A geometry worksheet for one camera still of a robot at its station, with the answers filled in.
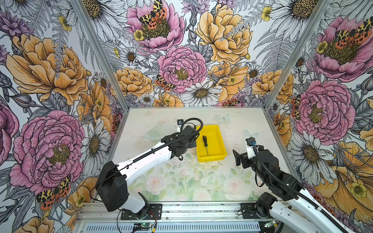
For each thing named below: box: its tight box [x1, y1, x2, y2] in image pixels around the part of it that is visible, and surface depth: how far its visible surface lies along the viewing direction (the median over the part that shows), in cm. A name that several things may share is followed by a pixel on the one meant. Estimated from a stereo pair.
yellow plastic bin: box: [195, 124, 228, 163], surface depth 100 cm
